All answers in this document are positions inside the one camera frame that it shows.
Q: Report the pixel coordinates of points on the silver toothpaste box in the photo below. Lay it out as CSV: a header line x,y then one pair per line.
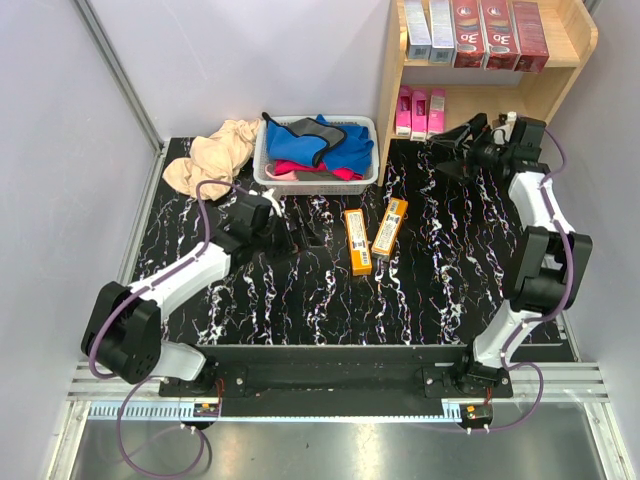
x,y
419,38
442,34

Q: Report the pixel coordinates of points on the red 3D toothpaste box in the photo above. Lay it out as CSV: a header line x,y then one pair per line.
x,y
501,47
469,43

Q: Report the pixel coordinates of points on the aluminium rail frame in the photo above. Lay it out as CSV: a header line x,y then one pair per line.
x,y
558,424

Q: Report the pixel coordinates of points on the yellow toothpaste box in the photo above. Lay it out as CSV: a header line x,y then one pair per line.
x,y
357,242
391,223

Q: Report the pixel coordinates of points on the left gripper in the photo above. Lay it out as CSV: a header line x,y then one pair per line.
x,y
289,246

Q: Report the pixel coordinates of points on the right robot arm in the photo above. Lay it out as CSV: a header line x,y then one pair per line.
x,y
546,270

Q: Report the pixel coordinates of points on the dark red toothpaste box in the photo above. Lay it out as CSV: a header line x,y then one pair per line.
x,y
534,52

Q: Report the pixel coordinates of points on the pink toothpaste box small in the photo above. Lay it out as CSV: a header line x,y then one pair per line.
x,y
436,116

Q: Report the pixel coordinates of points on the beige cloth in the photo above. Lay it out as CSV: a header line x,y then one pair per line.
x,y
218,157

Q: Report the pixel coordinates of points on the wooden shelf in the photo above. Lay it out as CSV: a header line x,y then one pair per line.
x,y
571,37

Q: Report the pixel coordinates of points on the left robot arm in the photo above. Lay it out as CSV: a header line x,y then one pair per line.
x,y
123,337

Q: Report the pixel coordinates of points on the magenta cloth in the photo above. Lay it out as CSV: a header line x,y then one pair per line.
x,y
289,170

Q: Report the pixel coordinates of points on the white plastic basket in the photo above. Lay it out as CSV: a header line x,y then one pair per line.
x,y
315,184

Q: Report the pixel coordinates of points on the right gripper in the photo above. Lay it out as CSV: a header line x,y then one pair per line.
x,y
458,135

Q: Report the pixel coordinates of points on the blue cloth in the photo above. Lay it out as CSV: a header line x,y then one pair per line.
x,y
311,141

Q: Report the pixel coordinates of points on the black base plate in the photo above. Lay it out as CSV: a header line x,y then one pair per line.
x,y
339,383

